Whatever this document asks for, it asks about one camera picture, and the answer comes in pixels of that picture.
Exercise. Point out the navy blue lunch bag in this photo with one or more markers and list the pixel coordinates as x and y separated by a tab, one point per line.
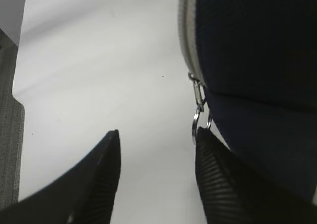
257	63

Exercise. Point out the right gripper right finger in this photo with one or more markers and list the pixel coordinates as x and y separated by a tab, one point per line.
232	193

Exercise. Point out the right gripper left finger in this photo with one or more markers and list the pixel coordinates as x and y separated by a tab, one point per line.
83	195

